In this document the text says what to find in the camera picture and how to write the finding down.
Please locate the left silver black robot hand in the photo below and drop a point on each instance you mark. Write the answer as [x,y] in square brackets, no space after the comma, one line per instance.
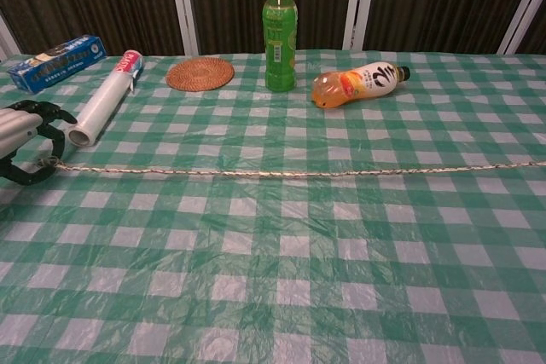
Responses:
[17,125]

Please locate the blue cardboard box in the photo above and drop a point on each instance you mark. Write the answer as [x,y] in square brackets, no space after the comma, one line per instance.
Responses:
[55,63]

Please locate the white plastic wrap roll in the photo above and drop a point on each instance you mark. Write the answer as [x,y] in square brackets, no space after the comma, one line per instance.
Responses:
[102,104]

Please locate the round rattan coaster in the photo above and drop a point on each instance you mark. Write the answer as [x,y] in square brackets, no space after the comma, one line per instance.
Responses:
[200,74]

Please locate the green tea bottle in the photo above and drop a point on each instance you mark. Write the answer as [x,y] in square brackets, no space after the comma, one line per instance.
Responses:
[279,53]

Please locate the green checked tablecloth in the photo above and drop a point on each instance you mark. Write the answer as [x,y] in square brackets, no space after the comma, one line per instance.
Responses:
[273,274]

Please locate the orange juice bottle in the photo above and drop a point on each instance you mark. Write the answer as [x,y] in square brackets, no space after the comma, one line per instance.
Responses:
[358,82]

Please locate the white partition frame post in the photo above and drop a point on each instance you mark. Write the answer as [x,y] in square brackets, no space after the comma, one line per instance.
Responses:
[8,38]
[518,23]
[187,19]
[354,10]

